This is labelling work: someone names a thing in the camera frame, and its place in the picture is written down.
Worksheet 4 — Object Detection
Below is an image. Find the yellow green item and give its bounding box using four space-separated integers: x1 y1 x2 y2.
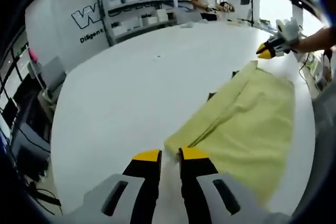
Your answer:
308 57 320 71

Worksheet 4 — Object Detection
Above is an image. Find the person's dark clothing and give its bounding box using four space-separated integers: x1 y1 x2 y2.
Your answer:
328 26 336 51

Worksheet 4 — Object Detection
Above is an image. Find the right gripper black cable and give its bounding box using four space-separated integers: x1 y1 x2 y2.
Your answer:
299 50 312 79

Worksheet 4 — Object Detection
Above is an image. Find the yellow blue grey garment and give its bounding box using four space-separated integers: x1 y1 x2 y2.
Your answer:
164 60 295 205

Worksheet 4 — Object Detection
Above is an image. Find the office desk with equipment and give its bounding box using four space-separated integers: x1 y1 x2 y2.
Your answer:
0 71 52 183

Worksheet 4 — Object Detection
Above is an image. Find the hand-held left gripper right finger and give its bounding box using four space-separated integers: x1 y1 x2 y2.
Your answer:
178 146 263 224

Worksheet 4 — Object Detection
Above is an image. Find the black floor cable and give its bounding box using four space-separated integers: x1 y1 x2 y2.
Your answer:
26 182 64 214

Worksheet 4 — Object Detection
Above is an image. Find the grey metal shelving rack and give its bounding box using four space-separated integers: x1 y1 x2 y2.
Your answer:
96 0 195 48

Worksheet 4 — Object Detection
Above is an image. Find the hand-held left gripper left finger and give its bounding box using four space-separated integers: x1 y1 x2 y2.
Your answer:
83 149 163 224

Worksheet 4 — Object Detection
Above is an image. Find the white floor stand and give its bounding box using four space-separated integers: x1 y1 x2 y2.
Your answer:
27 60 47 91

